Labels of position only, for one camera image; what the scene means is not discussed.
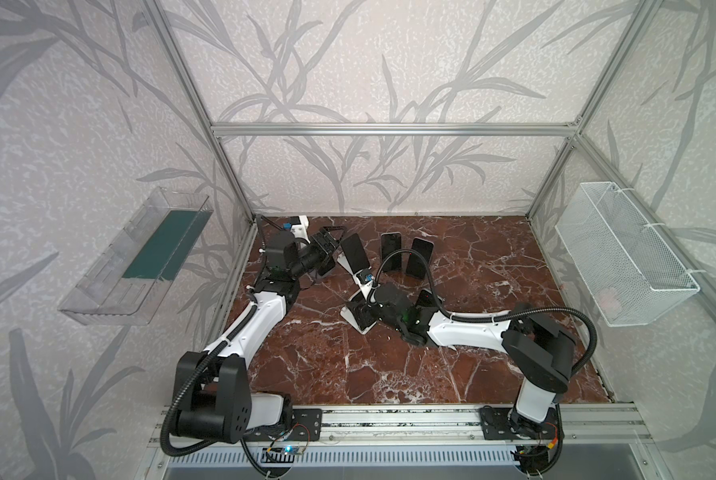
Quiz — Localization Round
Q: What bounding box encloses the black phone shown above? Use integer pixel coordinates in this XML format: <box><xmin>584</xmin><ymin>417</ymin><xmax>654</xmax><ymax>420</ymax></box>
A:
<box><xmin>341</xmin><ymin>233</ymin><xmax>371</xmax><ymax>274</ymax></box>
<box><xmin>415</xmin><ymin>289</ymin><xmax>438</xmax><ymax>308</ymax></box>

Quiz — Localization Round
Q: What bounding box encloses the green circuit board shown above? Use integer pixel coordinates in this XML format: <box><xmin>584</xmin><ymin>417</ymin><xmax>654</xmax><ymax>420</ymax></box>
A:
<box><xmin>265</xmin><ymin>445</ymin><xmax>307</xmax><ymax>463</ymax></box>

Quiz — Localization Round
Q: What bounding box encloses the phone in purple case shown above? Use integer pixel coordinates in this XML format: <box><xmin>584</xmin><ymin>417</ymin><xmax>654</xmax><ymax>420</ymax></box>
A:
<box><xmin>405</xmin><ymin>238</ymin><xmax>435</xmax><ymax>280</ymax></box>

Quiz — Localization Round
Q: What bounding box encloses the white front phone stand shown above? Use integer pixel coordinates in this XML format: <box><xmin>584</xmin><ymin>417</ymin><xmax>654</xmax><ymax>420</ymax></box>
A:
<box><xmin>340</xmin><ymin>291</ymin><xmax>377</xmax><ymax>335</ymax></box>

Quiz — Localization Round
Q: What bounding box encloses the phone in grey-blue case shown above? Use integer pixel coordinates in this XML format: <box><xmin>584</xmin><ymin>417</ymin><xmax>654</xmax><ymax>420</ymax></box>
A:
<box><xmin>380</xmin><ymin>232</ymin><xmax>403</xmax><ymax>272</ymax></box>

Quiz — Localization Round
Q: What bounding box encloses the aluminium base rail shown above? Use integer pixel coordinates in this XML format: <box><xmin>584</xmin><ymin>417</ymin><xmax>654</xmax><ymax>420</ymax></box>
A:
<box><xmin>146</xmin><ymin>403</ymin><xmax>653</xmax><ymax>448</ymax></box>

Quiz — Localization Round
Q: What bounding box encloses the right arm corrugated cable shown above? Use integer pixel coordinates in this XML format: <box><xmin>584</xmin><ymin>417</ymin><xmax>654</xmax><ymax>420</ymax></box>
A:
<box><xmin>373</xmin><ymin>248</ymin><xmax>599</xmax><ymax>378</ymax></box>

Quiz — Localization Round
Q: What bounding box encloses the white metal phone stand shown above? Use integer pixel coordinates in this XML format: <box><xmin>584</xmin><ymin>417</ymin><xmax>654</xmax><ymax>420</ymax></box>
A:
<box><xmin>337</xmin><ymin>253</ymin><xmax>371</xmax><ymax>278</ymax></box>

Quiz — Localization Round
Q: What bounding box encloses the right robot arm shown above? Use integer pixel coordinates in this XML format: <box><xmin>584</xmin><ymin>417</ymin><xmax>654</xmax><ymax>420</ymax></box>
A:
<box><xmin>341</xmin><ymin>284</ymin><xmax>597</xmax><ymax>442</ymax></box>

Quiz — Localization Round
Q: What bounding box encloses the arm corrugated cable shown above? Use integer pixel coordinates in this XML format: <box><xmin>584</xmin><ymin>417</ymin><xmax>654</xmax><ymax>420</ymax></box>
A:
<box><xmin>373</xmin><ymin>248</ymin><xmax>599</xmax><ymax>378</ymax></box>
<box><xmin>158</xmin><ymin>299</ymin><xmax>260</xmax><ymax>458</ymax></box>

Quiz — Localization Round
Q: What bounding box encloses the clear plastic wall tray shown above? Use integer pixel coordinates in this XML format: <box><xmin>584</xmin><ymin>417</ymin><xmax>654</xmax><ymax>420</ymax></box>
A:
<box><xmin>59</xmin><ymin>187</ymin><xmax>214</xmax><ymax>326</ymax></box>

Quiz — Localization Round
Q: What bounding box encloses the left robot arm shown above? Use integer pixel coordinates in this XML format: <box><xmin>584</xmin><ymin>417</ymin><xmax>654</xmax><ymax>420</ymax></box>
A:
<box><xmin>160</xmin><ymin>226</ymin><xmax>346</xmax><ymax>457</ymax></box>

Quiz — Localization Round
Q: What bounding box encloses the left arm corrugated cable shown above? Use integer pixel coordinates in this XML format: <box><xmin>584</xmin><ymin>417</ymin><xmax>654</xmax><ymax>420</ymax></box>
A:
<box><xmin>158</xmin><ymin>299</ymin><xmax>260</xmax><ymax>458</ymax></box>

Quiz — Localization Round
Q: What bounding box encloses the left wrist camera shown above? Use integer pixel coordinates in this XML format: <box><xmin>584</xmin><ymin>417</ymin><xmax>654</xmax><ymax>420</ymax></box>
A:
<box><xmin>284</xmin><ymin>215</ymin><xmax>309</xmax><ymax>241</ymax></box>

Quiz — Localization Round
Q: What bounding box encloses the white wire mesh basket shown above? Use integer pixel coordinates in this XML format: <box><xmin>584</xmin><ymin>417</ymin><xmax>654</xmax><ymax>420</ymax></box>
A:
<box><xmin>556</xmin><ymin>182</ymin><xmax>701</xmax><ymax>327</ymax></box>

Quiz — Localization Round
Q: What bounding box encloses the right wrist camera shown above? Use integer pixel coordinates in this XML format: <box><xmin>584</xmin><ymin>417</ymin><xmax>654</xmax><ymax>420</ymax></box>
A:
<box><xmin>357</xmin><ymin>269</ymin><xmax>374</xmax><ymax>299</ymax></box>

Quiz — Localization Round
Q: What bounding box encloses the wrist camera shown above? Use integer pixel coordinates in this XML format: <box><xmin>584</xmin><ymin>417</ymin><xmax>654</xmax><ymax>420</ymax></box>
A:
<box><xmin>284</xmin><ymin>215</ymin><xmax>309</xmax><ymax>241</ymax></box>
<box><xmin>357</xmin><ymin>269</ymin><xmax>374</xmax><ymax>299</ymax></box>

